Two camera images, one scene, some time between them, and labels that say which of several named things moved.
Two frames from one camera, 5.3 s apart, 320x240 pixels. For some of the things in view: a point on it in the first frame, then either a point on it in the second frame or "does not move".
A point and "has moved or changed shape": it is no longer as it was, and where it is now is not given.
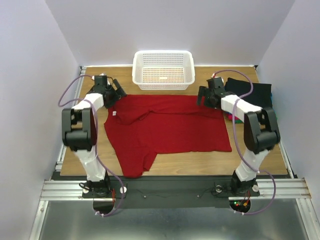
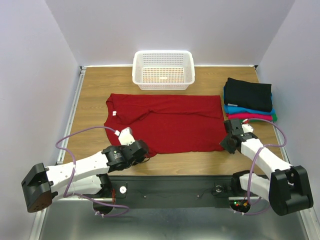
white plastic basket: (163, 70) does not move
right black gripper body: (205, 95) to (231, 127)
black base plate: (169, 192) does not move
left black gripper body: (110, 90) to (136, 161)
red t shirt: (138, 127) has moved or changed shape
